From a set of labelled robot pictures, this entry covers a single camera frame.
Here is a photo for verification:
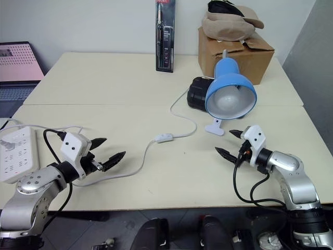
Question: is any white power strip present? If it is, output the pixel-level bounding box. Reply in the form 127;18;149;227
0;126;40;183

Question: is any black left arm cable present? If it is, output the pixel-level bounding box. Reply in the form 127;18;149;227
42;129;74;222

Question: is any dark rounded shape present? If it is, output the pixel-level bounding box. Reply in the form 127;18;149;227
134;218;170;250
198;214;233;250

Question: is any black soldering iron package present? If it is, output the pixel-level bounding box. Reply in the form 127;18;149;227
155;0;176;74

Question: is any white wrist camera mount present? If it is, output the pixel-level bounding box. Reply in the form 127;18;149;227
241;125;267;168
60;132;92;181

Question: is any black cloth item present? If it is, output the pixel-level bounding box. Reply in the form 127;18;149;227
207;0;244;18

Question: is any white lamp cord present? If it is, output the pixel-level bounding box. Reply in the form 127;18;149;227
71;87;198;187

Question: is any white crumpled item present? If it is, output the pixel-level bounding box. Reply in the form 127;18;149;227
257;232;281;247

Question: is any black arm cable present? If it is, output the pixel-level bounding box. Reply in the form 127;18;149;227
42;129;74;222
233;152;290;208

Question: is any beige cap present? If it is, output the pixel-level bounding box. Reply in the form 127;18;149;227
202;6;265;43

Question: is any black block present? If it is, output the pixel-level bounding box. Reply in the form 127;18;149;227
186;76;213;113

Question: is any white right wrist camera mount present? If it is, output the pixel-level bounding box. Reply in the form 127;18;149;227
241;125;267;168

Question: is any brown cardboard box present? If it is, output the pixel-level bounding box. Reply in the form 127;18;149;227
197;25;275;86

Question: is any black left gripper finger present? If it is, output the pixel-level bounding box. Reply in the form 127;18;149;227
89;137;108;152
102;151;127;172

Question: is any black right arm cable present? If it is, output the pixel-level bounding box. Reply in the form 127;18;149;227
233;152;290;208

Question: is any white inline cord switch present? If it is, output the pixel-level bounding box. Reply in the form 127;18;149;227
154;133;175;144

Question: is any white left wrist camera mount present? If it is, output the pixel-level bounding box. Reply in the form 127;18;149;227
60;132;92;181

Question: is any blue desk lamp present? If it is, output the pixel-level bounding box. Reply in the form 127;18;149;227
204;49;259;136

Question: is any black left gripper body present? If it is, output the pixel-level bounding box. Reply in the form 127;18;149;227
79;150;105;176

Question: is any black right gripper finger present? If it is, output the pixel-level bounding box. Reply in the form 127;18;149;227
214;146;239;165
229;129;246;140

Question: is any thin white cable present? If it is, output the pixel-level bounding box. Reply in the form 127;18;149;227
0;118;84;136

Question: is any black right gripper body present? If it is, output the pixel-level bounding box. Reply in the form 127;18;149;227
235;140;254;164

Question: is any laptop with pink screen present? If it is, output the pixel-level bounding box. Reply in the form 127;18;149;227
0;41;46;119

